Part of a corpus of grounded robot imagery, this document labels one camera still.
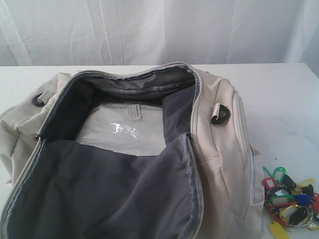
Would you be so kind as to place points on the colourful key tag bunch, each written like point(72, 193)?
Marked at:
point(290, 205)

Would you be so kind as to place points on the cream white duffel bag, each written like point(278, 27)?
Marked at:
point(205, 184)

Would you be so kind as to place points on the clear plastic-wrapped white package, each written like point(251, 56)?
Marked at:
point(133, 129)

